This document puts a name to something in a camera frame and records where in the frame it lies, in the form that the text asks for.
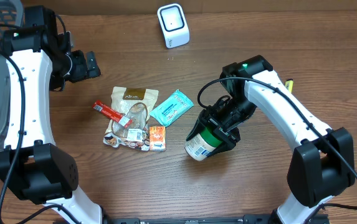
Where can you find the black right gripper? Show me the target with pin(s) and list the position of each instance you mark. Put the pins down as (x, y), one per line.
(229, 136)

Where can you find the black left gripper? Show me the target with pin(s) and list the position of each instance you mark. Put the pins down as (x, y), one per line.
(81, 71)

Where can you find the green lid white jar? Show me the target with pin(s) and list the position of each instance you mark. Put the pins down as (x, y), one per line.
(202, 144)

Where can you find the teal wet wipes pack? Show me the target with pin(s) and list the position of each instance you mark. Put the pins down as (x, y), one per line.
(172, 108)

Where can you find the red stick sachet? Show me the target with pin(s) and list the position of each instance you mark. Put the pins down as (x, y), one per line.
(112, 114)

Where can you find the orange tissue pack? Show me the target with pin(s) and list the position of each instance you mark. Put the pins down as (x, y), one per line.
(157, 138)

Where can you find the beige brown snack pouch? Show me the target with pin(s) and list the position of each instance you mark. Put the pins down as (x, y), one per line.
(134, 104)

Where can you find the yellow highlighter marker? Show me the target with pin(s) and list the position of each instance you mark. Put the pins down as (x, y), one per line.
(289, 85)

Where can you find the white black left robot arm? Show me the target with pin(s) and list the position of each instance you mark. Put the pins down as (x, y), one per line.
(41, 59)

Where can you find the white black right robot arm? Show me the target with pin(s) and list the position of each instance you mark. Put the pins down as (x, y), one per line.
(322, 160)

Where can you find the white barcode scanner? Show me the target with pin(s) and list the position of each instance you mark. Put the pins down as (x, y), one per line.
(173, 25)

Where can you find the black aluminium rail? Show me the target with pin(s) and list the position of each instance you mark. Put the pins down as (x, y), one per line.
(197, 220)

